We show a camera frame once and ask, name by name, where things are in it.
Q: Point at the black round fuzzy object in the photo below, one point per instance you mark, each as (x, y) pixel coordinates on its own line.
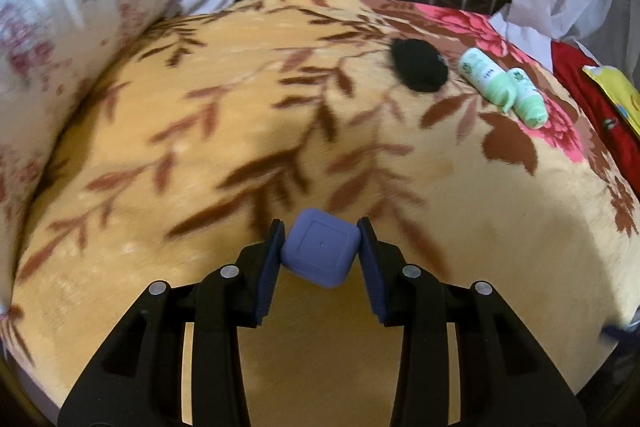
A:
(419, 66)

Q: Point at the light green bottle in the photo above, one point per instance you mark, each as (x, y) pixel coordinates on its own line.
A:
(527, 102)
(482, 77)

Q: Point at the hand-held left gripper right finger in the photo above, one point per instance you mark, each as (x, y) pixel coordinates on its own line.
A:
(372, 267)

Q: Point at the purple rounded cube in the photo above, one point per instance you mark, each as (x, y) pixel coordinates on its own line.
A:
(320, 249)

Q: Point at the pink floral rolled quilt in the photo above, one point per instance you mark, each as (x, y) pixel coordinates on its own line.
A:
(75, 7)

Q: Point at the red cloth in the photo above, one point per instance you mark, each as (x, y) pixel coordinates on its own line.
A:
(580, 92)

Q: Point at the yellow packet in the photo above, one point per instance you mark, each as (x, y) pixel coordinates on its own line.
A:
(620, 92)

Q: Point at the yellow floral plush blanket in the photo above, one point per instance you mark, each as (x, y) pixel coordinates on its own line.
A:
(200, 157)

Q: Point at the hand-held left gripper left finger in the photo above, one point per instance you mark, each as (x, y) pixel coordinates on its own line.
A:
(270, 267)

